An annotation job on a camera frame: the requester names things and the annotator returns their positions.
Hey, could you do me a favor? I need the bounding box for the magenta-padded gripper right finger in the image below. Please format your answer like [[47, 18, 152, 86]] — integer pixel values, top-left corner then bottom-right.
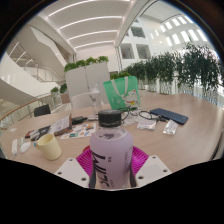
[[129, 145, 173, 189]]

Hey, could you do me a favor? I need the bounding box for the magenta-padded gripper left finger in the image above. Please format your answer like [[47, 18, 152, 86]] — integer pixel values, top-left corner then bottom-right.
[[54, 146, 96, 190]]

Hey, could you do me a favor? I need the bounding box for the lavender bottle with black cap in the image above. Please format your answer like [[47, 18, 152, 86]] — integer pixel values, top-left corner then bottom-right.
[[89, 109, 134, 190]]

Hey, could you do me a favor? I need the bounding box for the colourful sticker sheet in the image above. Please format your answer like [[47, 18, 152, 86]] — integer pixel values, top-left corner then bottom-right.
[[60, 122, 98, 140]]

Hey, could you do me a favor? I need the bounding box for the pale yellow mug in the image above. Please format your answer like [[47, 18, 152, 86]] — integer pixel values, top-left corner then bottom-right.
[[35, 133, 63, 161]]

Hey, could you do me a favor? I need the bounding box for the white paper packet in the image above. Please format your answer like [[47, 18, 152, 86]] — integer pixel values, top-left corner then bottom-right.
[[136, 119, 158, 131]]

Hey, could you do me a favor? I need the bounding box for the clear plastic packet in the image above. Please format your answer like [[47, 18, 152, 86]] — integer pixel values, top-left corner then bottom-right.
[[162, 118, 179, 136]]

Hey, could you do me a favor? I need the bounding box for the small black pouch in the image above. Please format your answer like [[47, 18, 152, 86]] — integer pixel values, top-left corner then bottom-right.
[[71, 115, 89, 126]]

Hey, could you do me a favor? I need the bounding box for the open printed booklet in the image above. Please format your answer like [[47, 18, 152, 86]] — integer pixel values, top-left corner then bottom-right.
[[49, 114, 73, 137]]

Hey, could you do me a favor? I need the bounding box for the dark blue flat case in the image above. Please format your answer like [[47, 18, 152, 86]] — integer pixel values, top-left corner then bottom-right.
[[149, 107, 190, 126]]

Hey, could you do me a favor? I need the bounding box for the black notebook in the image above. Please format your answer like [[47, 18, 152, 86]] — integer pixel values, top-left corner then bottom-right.
[[29, 124, 53, 141]]

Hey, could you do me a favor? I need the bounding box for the white computer mouse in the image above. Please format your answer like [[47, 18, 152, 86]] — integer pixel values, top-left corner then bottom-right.
[[19, 141, 32, 154]]

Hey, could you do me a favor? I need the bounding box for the clear plastic bottle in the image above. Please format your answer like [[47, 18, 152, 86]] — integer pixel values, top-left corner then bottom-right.
[[88, 83, 103, 115]]

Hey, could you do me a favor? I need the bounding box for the black chair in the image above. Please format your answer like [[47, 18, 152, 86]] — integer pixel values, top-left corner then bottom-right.
[[33, 104, 52, 118]]

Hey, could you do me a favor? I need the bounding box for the green tote bag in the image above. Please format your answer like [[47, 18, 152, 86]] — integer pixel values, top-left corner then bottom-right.
[[102, 75, 142, 112]]

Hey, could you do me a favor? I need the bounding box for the planter box with green plants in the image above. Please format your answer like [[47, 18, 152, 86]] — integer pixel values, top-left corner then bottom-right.
[[49, 83, 70, 104]]

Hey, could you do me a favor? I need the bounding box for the white cabinet topped with plants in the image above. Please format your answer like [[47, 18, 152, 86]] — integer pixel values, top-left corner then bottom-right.
[[63, 55, 111, 108]]

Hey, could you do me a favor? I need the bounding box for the row of green hedge plants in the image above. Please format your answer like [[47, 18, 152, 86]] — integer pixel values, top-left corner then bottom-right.
[[109, 41, 224, 106]]

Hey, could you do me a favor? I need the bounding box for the tangled black cable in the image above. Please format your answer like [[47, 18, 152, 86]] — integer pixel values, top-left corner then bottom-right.
[[119, 108, 169, 124]]

